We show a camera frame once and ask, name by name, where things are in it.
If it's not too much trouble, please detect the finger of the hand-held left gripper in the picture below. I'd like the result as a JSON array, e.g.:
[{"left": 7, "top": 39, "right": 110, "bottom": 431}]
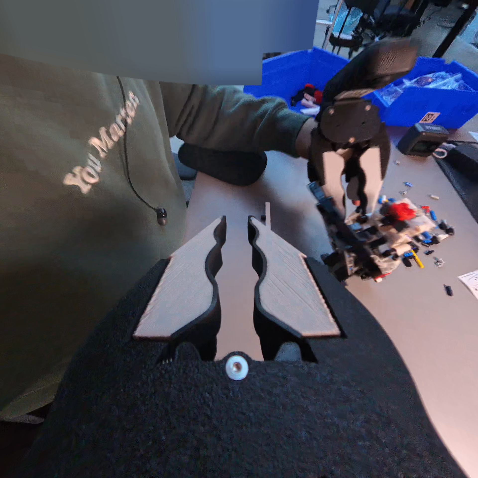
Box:
[
  {"left": 309, "top": 142, "right": 349, "bottom": 213},
  {"left": 351, "top": 141, "right": 390, "bottom": 213}
]

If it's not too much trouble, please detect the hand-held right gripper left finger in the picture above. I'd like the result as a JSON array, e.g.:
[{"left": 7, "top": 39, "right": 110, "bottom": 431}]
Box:
[{"left": 133, "top": 217, "right": 227, "bottom": 340}]

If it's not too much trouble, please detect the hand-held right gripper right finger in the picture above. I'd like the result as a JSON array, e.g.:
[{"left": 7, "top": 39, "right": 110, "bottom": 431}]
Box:
[{"left": 248, "top": 217, "right": 343, "bottom": 338}]

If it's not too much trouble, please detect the brick-built truck model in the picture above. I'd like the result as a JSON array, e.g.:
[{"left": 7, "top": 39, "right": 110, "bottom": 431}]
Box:
[{"left": 308, "top": 179, "right": 455, "bottom": 283}]

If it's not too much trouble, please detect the pile of small brick pieces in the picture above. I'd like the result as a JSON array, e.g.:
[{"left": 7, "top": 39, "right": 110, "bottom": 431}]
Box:
[{"left": 377, "top": 176, "right": 458, "bottom": 271}]

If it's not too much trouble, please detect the small black device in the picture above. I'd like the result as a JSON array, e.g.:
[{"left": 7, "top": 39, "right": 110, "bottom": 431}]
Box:
[{"left": 396, "top": 123, "right": 450, "bottom": 156}]

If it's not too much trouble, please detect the blue storage bin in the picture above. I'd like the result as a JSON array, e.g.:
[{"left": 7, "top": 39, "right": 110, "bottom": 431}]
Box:
[
  {"left": 374, "top": 56, "right": 478, "bottom": 129},
  {"left": 243, "top": 47, "right": 352, "bottom": 116}
]

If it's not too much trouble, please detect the black office chair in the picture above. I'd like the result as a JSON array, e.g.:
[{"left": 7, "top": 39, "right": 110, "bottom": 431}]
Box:
[{"left": 329, "top": 0, "right": 408, "bottom": 57}]

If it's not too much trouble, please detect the person's torso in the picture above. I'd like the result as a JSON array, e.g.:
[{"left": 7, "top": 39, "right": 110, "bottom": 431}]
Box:
[{"left": 0, "top": 53, "right": 196, "bottom": 419}]

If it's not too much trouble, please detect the sticker sheet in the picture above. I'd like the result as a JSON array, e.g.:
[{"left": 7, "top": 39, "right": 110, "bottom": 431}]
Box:
[{"left": 457, "top": 269, "right": 478, "bottom": 299}]

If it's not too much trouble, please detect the black drawstring cord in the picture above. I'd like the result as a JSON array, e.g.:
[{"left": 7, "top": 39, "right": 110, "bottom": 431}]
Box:
[{"left": 116, "top": 75, "right": 163, "bottom": 213}]

